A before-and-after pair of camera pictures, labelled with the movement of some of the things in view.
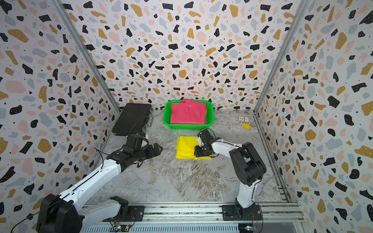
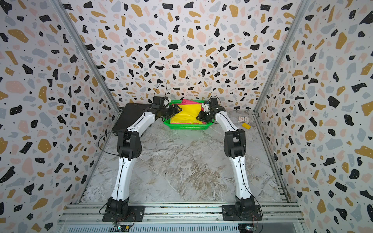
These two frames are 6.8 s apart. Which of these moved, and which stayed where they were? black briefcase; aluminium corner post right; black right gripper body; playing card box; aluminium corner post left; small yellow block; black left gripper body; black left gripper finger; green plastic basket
Moved: black left gripper body; black left gripper finger; black right gripper body
Stayed: playing card box; aluminium corner post left; green plastic basket; aluminium corner post right; small yellow block; black briefcase
